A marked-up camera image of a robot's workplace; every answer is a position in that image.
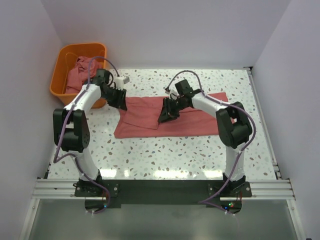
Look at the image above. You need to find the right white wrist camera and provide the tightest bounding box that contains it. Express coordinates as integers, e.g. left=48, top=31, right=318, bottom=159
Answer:
left=164, top=87, right=179, bottom=100

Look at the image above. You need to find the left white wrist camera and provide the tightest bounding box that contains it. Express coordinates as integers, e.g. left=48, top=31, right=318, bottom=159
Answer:
left=113, top=76, right=130, bottom=90

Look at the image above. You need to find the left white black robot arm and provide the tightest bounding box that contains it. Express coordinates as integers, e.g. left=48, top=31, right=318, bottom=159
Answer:
left=53, top=68, right=130, bottom=196

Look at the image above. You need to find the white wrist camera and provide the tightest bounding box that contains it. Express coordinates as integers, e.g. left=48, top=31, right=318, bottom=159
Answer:
left=164, top=87, right=179, bottom=100
left=113, top=76, right=130, bottom=90

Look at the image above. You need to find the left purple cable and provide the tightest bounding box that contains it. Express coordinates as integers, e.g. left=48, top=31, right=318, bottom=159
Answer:
left=53, top=56, right=121, bottom=215

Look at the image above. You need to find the pink t shirt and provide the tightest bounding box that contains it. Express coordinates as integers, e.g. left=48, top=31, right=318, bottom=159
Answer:
left=65, top=56, right=103, bottom=94
left=114, top=96, right=219, bottom=139

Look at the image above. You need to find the pink t shirt in basket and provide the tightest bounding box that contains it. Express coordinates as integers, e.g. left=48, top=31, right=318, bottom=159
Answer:
left=65, top=56, right=103, bottom=94

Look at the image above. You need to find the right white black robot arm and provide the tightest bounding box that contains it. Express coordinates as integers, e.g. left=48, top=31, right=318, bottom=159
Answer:
left=158, top=79, right=256, bottom=197

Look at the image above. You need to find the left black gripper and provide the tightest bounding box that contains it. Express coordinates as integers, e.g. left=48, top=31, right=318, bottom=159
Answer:
left=102, top=86, right=128, bottom=111

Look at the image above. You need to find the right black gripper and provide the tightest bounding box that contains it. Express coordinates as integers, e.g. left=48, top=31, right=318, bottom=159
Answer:
left=157, top=97, right=188, bottom=124

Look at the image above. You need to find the aluminium front rail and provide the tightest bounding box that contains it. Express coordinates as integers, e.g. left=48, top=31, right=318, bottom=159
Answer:
left=31, top=179, right=295, bottom=200

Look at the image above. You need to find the orange plastic laundry basket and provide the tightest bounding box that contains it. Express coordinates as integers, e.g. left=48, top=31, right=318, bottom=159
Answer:
left=49, top=42, right=107, bottom=105

